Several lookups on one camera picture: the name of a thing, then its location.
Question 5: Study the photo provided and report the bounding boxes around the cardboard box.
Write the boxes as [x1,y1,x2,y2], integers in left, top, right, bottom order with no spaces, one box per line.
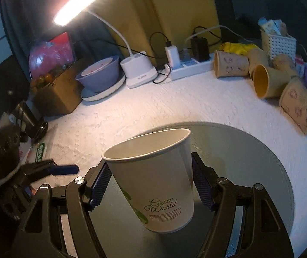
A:
[31,58,91,117]

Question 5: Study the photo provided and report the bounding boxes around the pink plastic bag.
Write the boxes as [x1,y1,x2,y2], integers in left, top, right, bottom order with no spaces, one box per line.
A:
[29,32,77,79]

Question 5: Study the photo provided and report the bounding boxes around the green label packet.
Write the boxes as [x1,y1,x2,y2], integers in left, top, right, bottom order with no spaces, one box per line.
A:
[34,142,48,164]

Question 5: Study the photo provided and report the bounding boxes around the white power strip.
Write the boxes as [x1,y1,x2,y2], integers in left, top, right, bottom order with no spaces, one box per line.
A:
[170,56,214,81]

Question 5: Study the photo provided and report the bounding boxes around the white plate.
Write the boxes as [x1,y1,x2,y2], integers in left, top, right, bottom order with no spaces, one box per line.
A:
[80,74,127,102]

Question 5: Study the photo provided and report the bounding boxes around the black power adapter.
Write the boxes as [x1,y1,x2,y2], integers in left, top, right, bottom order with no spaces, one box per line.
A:
[190,37,210,62]

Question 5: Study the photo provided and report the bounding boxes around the white charger plug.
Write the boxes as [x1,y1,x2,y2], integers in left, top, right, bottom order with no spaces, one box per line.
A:
[165,46,181,67]

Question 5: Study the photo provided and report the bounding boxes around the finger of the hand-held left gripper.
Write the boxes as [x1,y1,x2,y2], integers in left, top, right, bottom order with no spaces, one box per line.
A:
[20,159,79,184]

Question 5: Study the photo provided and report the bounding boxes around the white desk lamp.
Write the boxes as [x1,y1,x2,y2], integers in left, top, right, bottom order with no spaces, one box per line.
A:
[52,0,158,89]

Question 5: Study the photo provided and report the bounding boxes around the beige cup yellow inside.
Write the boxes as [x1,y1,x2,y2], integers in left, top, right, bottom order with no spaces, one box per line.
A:
[250,64,292,99]

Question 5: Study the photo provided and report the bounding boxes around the white paper cup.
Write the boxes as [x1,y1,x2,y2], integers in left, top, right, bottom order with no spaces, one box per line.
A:
[101,128,195,233]

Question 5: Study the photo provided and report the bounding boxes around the beige printed paper cup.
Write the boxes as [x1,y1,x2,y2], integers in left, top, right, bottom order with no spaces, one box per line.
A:
[213,49,251,78]
[279,79,307,135]

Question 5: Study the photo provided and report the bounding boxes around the white perforated basket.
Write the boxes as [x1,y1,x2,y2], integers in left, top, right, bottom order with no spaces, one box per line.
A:
[260,28,297,64]

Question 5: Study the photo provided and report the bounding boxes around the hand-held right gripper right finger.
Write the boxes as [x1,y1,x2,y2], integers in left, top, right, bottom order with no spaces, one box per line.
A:
[191,152,295,258]

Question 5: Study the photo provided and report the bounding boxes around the blue bowl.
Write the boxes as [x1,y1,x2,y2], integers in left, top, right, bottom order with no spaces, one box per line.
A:
[75,55,121,93]

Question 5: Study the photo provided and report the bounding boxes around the yellow cloth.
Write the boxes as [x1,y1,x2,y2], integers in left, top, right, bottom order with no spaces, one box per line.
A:
[220,42,256,57]

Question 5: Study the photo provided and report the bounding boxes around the plain beige paper cup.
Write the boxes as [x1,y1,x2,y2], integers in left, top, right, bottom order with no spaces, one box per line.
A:
[247,48,270,71]
[273,54,298,78]

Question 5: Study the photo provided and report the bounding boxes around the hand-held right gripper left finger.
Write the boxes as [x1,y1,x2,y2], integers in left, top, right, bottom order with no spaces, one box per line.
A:
[13,160,113,258]

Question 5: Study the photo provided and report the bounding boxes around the black cable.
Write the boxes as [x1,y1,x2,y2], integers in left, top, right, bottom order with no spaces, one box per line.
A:
[150,31,172,84]

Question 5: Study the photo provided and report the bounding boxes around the round grey mat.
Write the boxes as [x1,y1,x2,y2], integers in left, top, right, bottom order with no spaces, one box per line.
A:
[59,122,295,258]

